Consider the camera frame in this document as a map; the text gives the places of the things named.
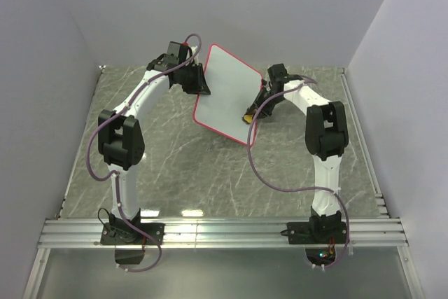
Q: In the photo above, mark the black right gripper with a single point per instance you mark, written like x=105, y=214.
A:
x=253, y=107

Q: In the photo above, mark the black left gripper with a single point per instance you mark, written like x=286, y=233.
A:
x=201, y=87

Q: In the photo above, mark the yellow bone-shaped eraser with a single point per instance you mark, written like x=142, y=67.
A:
x=248, y=118

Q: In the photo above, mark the pink framed whiteboard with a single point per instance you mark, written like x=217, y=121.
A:
x=234, y=86

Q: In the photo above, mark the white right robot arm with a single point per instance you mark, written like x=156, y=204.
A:
x=326, y=138

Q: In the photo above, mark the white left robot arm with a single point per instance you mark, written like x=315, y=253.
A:
x=120, y=139

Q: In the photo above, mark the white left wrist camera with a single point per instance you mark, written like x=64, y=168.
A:
x=191, y=53

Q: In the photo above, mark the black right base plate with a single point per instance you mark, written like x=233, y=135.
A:
x=303, y=233

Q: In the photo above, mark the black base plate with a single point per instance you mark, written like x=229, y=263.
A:
x=303, y=233
x=122, y=234

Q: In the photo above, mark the aluminium front rail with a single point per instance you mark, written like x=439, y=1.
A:
x=215, y=233

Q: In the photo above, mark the aluminium rail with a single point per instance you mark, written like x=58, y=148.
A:
x=215, y=233
x=407, y=266

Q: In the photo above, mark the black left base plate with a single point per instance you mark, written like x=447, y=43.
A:
x=122, y=234

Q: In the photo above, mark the aluminium right side rail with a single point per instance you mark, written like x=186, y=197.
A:
x=407, y=266

